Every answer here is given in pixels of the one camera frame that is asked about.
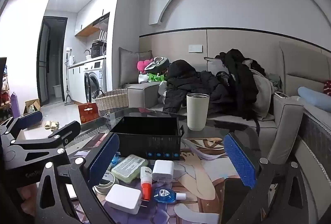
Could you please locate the black clothes pile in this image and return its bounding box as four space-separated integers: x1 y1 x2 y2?
216 49 259 121

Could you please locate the blue pillow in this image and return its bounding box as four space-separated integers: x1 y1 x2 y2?
297 86 331 113

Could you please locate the black and white helmet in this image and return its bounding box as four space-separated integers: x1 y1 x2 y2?
144 57 170 71

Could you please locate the white pillow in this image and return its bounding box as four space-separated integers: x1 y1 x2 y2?
204 57 230 75

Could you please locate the red gift bag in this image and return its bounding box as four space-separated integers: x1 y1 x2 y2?
78 102 100 124

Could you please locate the white bottle with red cap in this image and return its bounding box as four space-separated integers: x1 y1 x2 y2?
140 166 154 201

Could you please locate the grey sofa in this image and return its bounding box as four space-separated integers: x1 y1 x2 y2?
127 82 305 164

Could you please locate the grey upholstered backrest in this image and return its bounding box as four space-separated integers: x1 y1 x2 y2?
279 42 331 98

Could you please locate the blue bottle with white cap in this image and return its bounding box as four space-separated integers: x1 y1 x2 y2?
153 187 187 204

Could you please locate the mop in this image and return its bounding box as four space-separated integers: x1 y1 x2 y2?
63 53 74 106

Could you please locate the black down jacket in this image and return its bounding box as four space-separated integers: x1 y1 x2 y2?
163 60 233 114

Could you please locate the person's left hand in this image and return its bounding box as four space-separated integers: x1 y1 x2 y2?
16 183 39 218

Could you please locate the black framed glass door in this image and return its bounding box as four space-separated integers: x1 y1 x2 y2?
37 16 68 107

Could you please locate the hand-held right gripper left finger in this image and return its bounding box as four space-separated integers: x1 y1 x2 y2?
35 133 121 224

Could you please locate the pink plush toy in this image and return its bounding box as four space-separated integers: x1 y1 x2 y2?
137 59 152 72

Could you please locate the white counter cabinet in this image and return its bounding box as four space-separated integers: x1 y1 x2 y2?
68 60 86 104

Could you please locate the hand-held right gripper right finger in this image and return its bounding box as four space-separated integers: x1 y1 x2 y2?
222 133 315 224

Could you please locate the grey pillow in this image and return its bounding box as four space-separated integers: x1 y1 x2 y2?
118 47 153 85

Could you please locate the black plastic storage basket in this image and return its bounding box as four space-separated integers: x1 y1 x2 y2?
110 116 185 161

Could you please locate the cardboard box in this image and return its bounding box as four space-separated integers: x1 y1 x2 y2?
23 98 42 116

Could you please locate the grey garment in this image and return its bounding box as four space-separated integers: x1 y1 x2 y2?
252 69 278 121

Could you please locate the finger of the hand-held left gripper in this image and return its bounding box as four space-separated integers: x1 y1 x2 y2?
9 121 82 155
0 111 43 143

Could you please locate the green bag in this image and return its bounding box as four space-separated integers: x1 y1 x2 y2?
146 73 166 82

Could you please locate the black range hood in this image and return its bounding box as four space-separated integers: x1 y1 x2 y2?
93 13 110 27

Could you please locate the white washing machine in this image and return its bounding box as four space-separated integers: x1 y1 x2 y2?
83 59 107 103

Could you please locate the purple rolled mat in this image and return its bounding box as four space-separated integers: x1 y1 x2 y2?
10 92 20 118

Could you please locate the wicker basket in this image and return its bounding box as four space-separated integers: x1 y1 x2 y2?
94 89 129 117

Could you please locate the white power adapter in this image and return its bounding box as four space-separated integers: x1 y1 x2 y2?
105 184 143 215

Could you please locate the black pressure cooker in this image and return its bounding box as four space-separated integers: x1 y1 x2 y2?
90 42 103 57

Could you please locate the white upper cabinet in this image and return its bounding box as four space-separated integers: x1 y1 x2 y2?
74 0 110 37

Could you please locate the storage shelf rack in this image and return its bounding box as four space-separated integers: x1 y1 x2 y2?
0 77 11 121

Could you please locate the white cube charger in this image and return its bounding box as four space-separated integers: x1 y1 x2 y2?
152 160 175 182

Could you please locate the cream tumbler cup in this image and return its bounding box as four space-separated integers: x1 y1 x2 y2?
187 93 210 131

